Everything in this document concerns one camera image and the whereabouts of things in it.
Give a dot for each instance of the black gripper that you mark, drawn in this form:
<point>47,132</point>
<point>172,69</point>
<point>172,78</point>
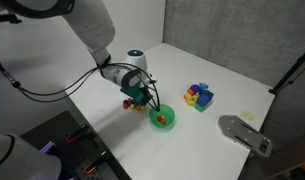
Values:
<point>146,93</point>

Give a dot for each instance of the white robot base link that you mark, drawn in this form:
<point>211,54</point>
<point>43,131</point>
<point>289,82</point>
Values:
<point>18,160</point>

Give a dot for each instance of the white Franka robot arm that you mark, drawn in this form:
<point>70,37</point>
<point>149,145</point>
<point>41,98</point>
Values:
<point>88,26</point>

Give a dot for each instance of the yellow wooden block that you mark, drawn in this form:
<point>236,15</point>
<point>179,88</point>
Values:
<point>143,107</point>
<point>132,106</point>

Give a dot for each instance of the orange wooden block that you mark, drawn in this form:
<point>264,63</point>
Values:
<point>159,118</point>
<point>138,108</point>
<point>163,121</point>

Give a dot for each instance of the blue wooden block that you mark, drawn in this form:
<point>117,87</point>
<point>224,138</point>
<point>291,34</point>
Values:
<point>135,102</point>

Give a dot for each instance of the green plastic bowl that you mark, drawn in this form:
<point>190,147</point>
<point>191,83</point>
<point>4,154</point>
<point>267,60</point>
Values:
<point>168,115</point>

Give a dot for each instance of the red wooden block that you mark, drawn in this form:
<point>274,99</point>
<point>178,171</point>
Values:
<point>129,99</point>
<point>125,106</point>

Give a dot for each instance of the dark purple wooden block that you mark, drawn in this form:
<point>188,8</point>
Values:
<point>125,101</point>

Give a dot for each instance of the yellow plastic toy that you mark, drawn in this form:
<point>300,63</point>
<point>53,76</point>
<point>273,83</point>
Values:
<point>190,99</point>

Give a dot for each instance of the orange plastic toy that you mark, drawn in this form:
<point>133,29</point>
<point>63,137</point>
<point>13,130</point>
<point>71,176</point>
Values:
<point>190,91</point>

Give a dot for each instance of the purple toy ball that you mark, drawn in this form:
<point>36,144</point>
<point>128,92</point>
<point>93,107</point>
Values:
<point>195,88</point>

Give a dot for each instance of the green toy box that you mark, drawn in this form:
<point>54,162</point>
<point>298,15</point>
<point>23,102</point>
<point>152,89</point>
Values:
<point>202,107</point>

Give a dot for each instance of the blue toy box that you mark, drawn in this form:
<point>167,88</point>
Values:
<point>205,97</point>

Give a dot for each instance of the light blue plastic toy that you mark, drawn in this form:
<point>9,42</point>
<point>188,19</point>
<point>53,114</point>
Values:
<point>203,86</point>

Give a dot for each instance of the black orange bar clamp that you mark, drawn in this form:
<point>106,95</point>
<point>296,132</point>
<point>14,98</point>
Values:
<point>77,133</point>
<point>96,163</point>

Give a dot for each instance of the yellow sticky note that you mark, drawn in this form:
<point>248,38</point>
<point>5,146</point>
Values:
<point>248,115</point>

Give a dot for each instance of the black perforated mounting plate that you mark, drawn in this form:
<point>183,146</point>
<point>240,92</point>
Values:
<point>63,156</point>

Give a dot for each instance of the black tripod pole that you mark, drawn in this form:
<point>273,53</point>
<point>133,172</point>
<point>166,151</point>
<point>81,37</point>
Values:
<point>292,70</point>

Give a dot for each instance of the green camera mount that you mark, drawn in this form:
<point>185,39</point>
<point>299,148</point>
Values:
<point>130,91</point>

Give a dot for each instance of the grey metal bracket plate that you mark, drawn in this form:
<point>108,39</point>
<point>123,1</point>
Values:
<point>243,133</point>

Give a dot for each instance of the black overhead bracket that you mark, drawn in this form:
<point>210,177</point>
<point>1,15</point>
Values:
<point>7,18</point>

